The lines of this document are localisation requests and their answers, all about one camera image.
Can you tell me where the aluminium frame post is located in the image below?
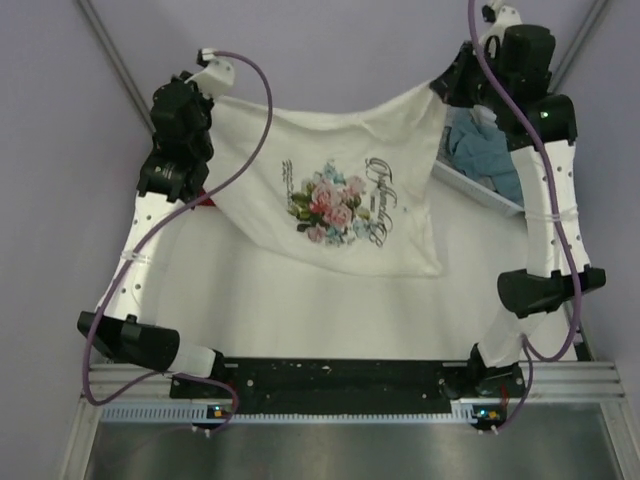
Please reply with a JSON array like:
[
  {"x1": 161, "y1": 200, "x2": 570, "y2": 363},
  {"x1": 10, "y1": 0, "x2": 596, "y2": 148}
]
[
  {"x1": 550, "y1": 0, "x2": 613, "y2": 92},
  {"x1": 74, "y1": 0, "x2": 153, "y2": 133}
]

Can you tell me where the white floral print t-shirt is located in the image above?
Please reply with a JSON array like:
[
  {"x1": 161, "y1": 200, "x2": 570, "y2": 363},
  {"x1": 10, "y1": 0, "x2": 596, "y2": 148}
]
[{"x1": 205, "y1": 83, "x2": 447, "y2": 277}]

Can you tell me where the right aluminium frame post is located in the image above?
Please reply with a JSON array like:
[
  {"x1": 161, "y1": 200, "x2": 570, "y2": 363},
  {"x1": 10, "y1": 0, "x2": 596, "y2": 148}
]
[{"x1": 550, "y1": 0, "x2": 613, "y2": 92}]

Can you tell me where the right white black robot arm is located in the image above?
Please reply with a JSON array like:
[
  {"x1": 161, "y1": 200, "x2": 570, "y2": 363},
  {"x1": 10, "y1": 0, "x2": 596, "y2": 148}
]
[{"x1": 430, "y1": 24, "x2": 606, "y2": 396}]

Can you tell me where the folded red t-shirt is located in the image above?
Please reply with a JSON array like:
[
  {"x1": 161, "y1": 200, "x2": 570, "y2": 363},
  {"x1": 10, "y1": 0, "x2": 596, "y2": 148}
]
[{"x1": 196, "y1": 198, "x2": 217, "y2": 208}]

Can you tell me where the light blue t-shirt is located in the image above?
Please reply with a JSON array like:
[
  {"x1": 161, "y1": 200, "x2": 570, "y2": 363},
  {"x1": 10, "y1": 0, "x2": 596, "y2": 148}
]
[{"x1": 446, "y1": 106, "x2": 524, "y2": 206}]

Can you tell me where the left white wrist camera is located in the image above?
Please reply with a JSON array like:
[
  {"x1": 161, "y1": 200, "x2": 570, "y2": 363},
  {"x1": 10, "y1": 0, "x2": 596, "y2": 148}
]
[{"x1": 191, "y1": 48, "x2": 235, "y2": 99}]

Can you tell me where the purple cable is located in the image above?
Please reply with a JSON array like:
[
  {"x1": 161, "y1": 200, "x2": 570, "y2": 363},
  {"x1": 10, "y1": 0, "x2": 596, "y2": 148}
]
[
  {"x1": 82, "y1": 49, "x2": 274, "y2": 434},
  {"x1": 466, "y1": 0, "x2": 584, "y2": 431}
]

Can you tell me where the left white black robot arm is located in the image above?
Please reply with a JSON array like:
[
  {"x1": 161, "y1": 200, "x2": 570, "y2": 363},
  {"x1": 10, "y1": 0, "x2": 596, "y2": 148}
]
[{"x1": 91, "y1": 72, "x2": 233, "y2": 397}]

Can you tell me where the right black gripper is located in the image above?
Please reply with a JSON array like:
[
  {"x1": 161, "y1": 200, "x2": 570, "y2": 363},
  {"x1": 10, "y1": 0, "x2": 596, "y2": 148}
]
[{"x1": 431, "y1": 40, "x2": 514, "y2": 113}]

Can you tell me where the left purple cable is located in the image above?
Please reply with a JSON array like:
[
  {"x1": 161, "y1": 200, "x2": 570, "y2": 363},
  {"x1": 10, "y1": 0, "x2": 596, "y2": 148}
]
[{"x1": 82, "y1": 49, "x2": 274, "y2": 434}]

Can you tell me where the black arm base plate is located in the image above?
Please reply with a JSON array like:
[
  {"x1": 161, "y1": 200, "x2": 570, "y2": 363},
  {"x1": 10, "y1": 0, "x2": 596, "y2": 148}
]
[{"x1": 169, "y1": 355, "x2": 526, "y2": 416}]

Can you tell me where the white plastic laundry basket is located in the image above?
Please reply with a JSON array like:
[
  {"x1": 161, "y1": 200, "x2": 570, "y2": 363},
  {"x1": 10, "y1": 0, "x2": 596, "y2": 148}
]
[{"x1": 433, "y1": 160, "x2": 524, "y2": 217}]

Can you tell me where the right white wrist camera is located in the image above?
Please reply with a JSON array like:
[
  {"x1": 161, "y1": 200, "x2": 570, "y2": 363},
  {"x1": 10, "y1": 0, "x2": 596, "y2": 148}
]
[{"x1": 479, "y1": 0, "x2": 522, "y2": 58}]

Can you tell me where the left aluminium frame post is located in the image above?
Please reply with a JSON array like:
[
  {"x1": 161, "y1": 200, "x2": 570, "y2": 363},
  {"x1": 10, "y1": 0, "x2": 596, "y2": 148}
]
[{"x1": 74, "y1": 0, "x2": 153, "y2": 133}]

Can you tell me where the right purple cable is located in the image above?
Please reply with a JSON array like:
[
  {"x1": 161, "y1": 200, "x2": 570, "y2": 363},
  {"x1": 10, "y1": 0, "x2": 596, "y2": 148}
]
[{"x1": 466, "y1": 0, "x2": 584, "y2": 431}]

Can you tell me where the slotted grey cable duct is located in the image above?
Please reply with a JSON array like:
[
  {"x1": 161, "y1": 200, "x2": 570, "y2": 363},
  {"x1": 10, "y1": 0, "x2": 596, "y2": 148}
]
[{"x1": 100, "y1": 403, "x2": 501, "y2": 426}]

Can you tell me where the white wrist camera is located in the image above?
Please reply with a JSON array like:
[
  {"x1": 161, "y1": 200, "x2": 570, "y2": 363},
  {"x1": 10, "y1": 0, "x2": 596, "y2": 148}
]
[
  {"x1": 191, "y1": 48, "x2": 235, "y2": 99},
  {"x1": 479, "y1": 0, "x2": 522, "y2": 58}
]

